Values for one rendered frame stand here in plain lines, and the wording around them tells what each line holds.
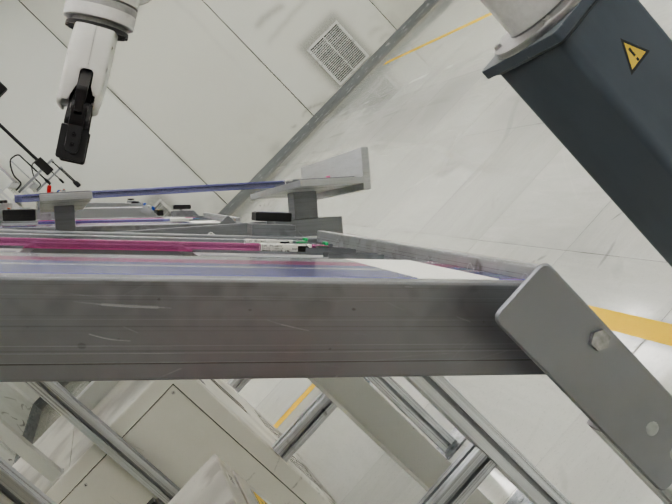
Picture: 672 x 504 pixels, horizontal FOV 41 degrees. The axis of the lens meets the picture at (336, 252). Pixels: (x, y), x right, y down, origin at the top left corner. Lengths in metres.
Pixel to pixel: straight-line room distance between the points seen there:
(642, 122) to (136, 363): 0.98
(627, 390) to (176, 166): 8.15
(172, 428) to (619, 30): 1.25
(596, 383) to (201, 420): 1.55
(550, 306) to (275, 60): 8.36
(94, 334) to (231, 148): 8.20
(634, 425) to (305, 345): 0.22
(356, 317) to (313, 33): 8.46
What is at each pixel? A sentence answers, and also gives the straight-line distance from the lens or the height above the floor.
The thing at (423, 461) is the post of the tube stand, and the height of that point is 0.28.
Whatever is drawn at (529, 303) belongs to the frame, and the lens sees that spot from 0.57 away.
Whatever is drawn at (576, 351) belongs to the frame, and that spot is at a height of 0.70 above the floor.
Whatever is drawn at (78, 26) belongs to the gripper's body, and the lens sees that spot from 1.12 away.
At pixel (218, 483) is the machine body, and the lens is 1.20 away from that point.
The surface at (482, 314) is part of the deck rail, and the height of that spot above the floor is 0.75.
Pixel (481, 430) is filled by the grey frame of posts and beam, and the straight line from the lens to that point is 1.42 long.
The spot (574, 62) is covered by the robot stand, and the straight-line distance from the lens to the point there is 1.35.
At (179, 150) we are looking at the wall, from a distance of 8.68.
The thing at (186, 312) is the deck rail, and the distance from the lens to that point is 0.56.
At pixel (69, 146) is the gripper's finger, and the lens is 1.10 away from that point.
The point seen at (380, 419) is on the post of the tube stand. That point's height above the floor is 0.39.
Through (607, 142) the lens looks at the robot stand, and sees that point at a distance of 1.44.
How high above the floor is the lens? 0.97
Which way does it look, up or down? 13 degrees down
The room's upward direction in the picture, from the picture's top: 45 degrees counter-clockwise
